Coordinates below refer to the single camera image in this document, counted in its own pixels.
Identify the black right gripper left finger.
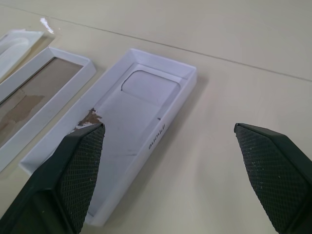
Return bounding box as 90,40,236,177
0,123,106,234

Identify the white torn tape scrap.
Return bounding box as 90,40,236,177
39,18,55,34

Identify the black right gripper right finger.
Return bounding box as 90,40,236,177
234,122,312,234

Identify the white phone box base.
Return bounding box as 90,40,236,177
0,46,97,173

